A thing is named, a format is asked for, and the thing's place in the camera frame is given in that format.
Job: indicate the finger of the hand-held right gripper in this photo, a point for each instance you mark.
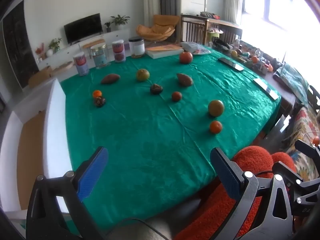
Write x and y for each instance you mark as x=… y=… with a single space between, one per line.
x=306 y=148
x=287 y=171

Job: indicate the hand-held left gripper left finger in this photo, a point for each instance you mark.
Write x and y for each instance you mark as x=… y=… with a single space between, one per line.
x=92 y=172

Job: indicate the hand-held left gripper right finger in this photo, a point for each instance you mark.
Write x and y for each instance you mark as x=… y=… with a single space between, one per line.
x=226 y=175

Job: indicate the small orange tangerine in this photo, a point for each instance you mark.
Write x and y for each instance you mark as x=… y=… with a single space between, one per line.
x=97 y=93
x=215 y=126

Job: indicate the white foam box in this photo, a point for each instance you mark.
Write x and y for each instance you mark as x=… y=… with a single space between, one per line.
x=53 y=120

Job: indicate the greenish yellow orange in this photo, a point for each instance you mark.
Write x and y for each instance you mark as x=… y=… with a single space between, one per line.
x=216 y=108
x=143 y=75

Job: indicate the dark mangosteen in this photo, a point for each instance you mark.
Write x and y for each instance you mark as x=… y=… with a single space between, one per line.
x=100 y=102
x=156 y=89

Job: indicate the small dark red fruit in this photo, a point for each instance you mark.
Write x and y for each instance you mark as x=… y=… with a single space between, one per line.
x=176 y=96

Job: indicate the brown oval fruit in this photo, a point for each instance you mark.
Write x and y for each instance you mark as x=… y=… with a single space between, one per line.
x=110 y=78
x=184 y=79

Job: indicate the red tomato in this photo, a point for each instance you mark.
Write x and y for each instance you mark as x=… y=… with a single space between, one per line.
x=186 y=57

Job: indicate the floral sofa cover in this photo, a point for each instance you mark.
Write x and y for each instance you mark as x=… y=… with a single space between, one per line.
x=306 y=122

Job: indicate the orange fleece garment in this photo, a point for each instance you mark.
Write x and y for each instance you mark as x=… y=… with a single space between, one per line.
x=252 y=157

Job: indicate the folded green cloth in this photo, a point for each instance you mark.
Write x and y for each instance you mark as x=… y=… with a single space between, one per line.
x=291 y=80

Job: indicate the green tablecloth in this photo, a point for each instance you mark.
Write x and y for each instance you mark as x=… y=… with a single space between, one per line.
x=150 y=130

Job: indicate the white flat card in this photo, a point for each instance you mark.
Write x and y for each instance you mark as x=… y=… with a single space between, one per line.
x=266 y=88

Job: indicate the pile of toys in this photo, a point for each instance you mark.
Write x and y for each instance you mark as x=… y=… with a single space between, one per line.
x=252 y=57

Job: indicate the red label tin can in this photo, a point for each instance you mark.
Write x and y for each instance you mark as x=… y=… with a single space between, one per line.
x=119 y=51
x=80 y=63

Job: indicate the cardboard box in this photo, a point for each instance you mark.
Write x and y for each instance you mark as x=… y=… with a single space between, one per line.
x=40 y=76

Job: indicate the round wooden stool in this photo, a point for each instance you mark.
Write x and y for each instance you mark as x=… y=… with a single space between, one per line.
x=93 y=42
x=63 y=66

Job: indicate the glass jar teal label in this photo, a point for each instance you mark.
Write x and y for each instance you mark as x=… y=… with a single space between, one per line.
x=100 y=57

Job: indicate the white television cabinet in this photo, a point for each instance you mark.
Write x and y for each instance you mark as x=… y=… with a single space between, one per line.
x=72 y=52

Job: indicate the round wooden coaster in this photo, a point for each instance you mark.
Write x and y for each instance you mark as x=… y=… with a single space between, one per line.
x=138 y=56

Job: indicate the white round vase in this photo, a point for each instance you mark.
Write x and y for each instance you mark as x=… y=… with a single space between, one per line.
x=49 y=52

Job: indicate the printed plastic bag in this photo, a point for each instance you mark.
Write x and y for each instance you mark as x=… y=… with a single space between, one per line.
x=195 y=48

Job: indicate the red flowers in vase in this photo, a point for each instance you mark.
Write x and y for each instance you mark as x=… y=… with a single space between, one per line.
x=39 y=51

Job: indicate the white jar black lid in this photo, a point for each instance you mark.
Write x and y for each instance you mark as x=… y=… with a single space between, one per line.
x=136 y=46

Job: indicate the leafy potted plant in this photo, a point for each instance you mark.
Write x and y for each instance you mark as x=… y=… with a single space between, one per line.
x=55 y=43

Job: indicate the thick book orange cover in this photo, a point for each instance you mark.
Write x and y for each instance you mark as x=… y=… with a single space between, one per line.
x=165 y=50

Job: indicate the flat screen television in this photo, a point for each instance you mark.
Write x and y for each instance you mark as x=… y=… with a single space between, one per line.
x=83 y=28

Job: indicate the small potted plant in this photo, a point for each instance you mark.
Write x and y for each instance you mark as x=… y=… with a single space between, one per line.
x=107 y=26

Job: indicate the dark glass display cabinet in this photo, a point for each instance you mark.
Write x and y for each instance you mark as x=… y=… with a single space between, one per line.
x=17 y=45

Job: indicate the wooden crib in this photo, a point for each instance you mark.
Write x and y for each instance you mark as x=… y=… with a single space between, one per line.
x=195 y=28

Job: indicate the large green potted plant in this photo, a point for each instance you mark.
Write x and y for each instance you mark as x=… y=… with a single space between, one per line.
x=120 y=20

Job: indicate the dark bag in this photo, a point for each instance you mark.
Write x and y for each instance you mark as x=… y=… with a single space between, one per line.
x=210 y=15

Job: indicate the orange lounge chair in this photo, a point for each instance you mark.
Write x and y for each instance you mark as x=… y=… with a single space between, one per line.
x=160 y=26

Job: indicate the white curtain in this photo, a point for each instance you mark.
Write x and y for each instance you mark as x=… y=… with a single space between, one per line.
x=233 y=0

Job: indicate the standing air conditioner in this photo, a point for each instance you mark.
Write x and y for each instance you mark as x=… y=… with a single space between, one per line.
x=150 y=2

